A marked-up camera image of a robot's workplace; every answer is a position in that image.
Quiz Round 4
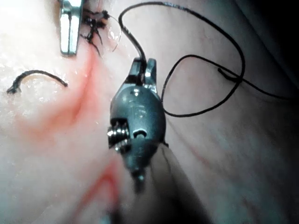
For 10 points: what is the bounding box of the right arm needle driver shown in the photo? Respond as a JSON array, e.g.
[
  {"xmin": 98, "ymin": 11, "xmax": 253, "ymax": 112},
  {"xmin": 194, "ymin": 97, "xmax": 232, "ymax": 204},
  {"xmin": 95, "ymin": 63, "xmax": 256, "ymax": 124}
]
[{"xmin": 107, "ymin": 80, "xmax": 167, "ymax": 156}]

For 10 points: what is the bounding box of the right arm needle driver jaw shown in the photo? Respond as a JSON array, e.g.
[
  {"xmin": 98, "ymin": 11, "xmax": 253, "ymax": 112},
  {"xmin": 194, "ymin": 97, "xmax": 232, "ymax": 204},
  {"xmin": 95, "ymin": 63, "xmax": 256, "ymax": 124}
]
[
  {"xmin": 126, "ymin": 57, "xmax": 145, "ymax": 86},
  {"xmin": 141, "ymin": 58, "xmax": 157, "ymax": 91}
]

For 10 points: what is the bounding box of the left arm needle driver jaw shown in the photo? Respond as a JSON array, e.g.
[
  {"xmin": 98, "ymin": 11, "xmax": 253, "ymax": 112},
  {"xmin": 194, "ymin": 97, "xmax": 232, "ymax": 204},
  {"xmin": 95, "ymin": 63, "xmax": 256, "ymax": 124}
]
[
  {"xmin": 69, "ymin": 0, "xmax": 84, "ymax": 56},
  {"xmin": 59, "ymin": 0, "xmax": 71, "ymax": 56}
]

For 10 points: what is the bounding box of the black stitching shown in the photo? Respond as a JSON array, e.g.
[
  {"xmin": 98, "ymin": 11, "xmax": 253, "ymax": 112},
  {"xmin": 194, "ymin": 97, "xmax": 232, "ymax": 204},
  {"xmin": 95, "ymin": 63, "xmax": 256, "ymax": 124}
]
[{"xmin": 80, "ymin": 8, "xmax": 110, "ymax": 57}]

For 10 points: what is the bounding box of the cut-off black thread piece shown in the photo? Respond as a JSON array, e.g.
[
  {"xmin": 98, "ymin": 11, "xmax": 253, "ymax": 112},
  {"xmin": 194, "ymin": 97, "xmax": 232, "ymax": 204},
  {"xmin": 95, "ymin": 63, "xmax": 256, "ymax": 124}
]
[{"xmin": 6, "ymin": 70, "xmax": 69, "ymax": 95}]

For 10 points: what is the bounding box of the tissue pad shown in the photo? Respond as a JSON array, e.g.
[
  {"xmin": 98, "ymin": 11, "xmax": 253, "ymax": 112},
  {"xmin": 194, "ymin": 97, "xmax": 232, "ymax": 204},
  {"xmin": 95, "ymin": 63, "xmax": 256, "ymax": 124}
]
[{"xmin": 0, "ymin": 0, "xmax": 299, "ymax": 224}]

